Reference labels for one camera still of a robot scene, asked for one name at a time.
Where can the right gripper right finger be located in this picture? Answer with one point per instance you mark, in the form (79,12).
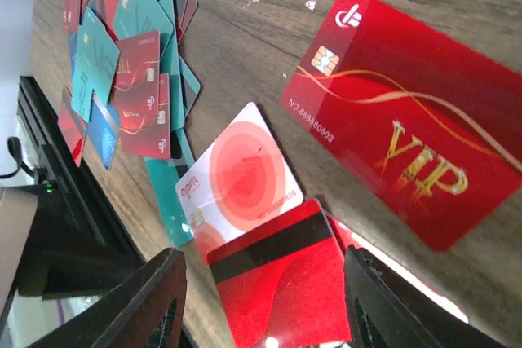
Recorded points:
(384,310)

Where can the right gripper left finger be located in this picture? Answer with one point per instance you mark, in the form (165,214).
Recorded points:
(146,310)

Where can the red card black stripe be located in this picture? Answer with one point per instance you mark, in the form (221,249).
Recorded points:
(282,284)

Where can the teal card with stripe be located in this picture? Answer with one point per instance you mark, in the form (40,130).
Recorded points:
(165,174)

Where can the white red circle card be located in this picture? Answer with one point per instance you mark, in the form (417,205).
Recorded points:
(240,182)

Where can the blue card front left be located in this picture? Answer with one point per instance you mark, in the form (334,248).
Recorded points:
(103,130)

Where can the red VIP card centre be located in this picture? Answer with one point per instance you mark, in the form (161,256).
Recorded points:
(430,126)

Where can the dark red card table edge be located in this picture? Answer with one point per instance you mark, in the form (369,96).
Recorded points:
(72,127)

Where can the red gold card pile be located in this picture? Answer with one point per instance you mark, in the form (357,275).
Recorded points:
(140,96)

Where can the teal card front left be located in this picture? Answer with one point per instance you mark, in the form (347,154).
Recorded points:
(95,64)

